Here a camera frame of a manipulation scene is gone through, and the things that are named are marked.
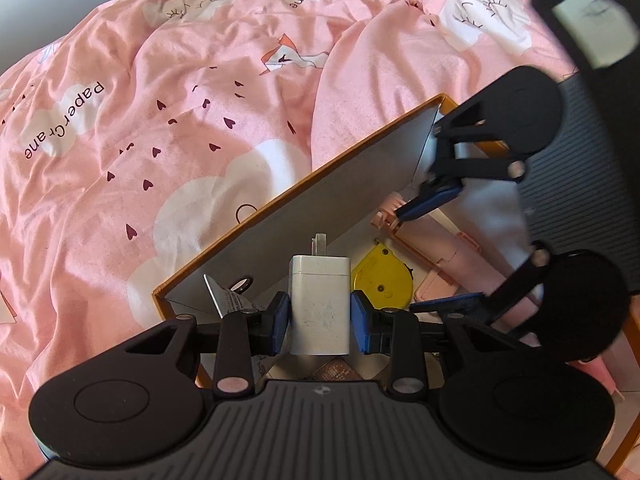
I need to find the brown patterned small box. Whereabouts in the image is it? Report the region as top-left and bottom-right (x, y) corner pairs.
(307, 356), (363, 385)

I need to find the yellow tape measure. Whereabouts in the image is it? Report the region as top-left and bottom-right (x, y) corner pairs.
(351, 242), (415, 308)

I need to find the white charger plug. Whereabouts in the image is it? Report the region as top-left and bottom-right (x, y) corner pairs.
(287, 232), (353, 356)

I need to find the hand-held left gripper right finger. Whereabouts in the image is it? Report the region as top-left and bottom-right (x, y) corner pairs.
(349, 291), (523, 397)

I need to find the orange cardboard box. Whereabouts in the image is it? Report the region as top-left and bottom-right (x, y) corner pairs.
(151, 93), (640, 478)

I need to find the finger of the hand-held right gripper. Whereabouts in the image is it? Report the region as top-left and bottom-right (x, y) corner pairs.
(410, 242), (552, 347)
(397, 96), (527, 223)

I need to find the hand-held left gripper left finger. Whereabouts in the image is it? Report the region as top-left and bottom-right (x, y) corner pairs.
(124, 291), (292, 397)

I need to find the pink printed blanket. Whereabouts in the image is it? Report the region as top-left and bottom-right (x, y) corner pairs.
(0, 0), (576, 461)

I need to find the pink fabric pouch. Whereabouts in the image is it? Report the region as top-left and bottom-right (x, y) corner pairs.
(370, 192), (543, 333)

